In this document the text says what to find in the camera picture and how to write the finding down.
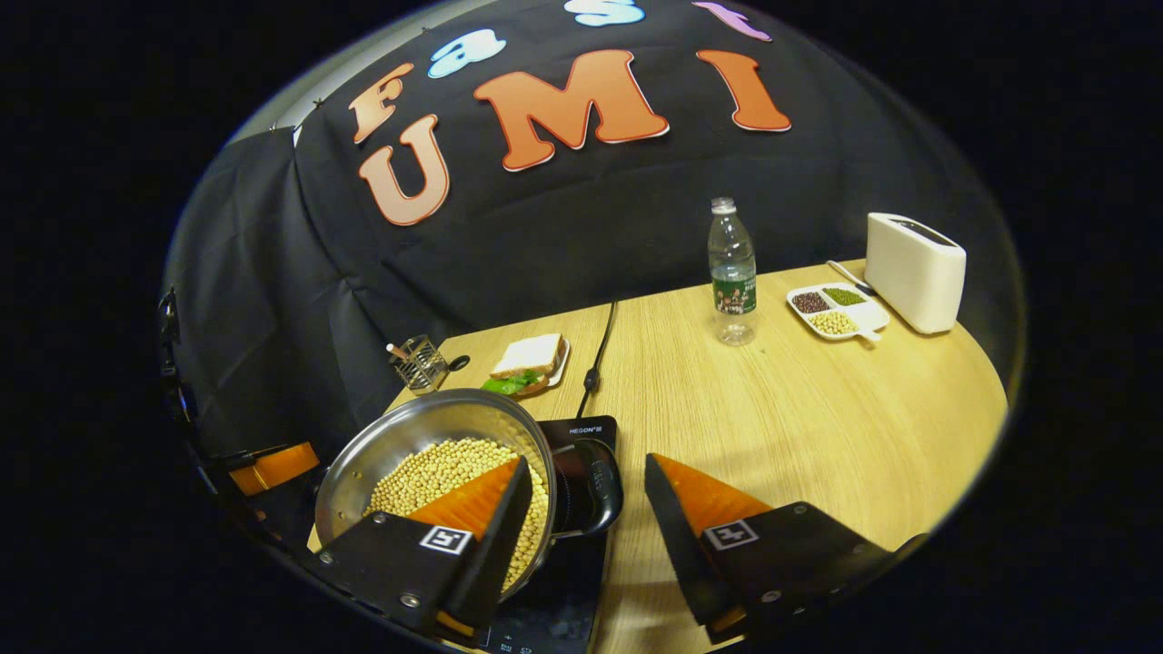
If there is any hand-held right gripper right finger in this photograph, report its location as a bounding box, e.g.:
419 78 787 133
643 452 910 646

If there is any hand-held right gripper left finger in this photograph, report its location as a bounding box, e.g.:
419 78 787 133
304 454 535 641

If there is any black induction cooktop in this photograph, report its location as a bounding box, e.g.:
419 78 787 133
477 415 621 654

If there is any stainless steel pot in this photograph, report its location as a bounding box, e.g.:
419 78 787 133
314 389 625 605

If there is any pile of soybeans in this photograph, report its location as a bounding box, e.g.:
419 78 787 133
365 438 551 591

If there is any sandwich with lettuce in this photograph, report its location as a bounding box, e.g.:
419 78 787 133
482 333 566 397

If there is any clear plastic water bottle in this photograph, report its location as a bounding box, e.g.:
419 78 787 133
707 197 758 347

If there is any white divided bean dish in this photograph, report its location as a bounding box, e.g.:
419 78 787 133
786 282 891 343

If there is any white spoon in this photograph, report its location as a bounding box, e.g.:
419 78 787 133
826 260 875 297

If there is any black backdrop cloth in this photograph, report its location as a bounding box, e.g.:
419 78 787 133
162 0 1028 455

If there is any white toaster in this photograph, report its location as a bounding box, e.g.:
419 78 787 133
863 213 968 335

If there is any metal wire holder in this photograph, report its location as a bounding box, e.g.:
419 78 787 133
391 334 451 394

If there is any black power cable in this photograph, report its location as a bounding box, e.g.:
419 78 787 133
574 302 619 419

